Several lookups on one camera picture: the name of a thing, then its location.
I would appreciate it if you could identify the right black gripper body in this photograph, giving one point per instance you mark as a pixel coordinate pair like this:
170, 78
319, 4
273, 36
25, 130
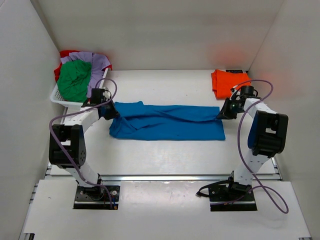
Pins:
231, 109

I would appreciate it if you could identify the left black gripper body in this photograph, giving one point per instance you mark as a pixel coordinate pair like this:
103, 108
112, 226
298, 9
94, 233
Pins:
110, 112

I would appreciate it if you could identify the blue t shirt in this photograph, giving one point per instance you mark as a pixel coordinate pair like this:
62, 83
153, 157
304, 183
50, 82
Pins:
139, 121

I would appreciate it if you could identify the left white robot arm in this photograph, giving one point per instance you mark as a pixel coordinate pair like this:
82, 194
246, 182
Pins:
67, 147

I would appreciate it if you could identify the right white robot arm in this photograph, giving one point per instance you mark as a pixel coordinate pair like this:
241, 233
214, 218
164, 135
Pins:
266, 138

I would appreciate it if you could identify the folded orange t shirt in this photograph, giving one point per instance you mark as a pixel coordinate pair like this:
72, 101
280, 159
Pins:
223, 82

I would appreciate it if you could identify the black label plate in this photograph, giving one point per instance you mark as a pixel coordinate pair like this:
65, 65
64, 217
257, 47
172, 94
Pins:
234, 71

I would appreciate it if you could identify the green t shirt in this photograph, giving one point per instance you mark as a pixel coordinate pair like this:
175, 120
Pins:
73, 80

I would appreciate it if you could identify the lilac t shirt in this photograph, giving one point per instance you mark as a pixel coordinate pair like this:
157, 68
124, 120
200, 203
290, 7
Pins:
93, 80

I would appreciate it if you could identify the red t shirt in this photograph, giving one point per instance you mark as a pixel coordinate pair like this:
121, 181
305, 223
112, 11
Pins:
58, 70

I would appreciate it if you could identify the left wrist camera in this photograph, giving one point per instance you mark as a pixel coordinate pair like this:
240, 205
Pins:
98, 96

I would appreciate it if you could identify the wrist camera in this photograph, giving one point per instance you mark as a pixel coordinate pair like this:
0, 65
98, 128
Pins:
245, 91
98, 96

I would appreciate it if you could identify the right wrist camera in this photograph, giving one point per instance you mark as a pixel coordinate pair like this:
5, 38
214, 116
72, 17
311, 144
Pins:
245, 91

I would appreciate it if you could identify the aluminium rail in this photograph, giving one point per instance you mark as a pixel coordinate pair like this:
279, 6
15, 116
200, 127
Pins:
164, 177

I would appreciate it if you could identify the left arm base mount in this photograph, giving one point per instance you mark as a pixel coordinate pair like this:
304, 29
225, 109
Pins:
96, 198

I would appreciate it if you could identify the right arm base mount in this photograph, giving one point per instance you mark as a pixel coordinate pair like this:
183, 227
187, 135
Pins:
228, 196

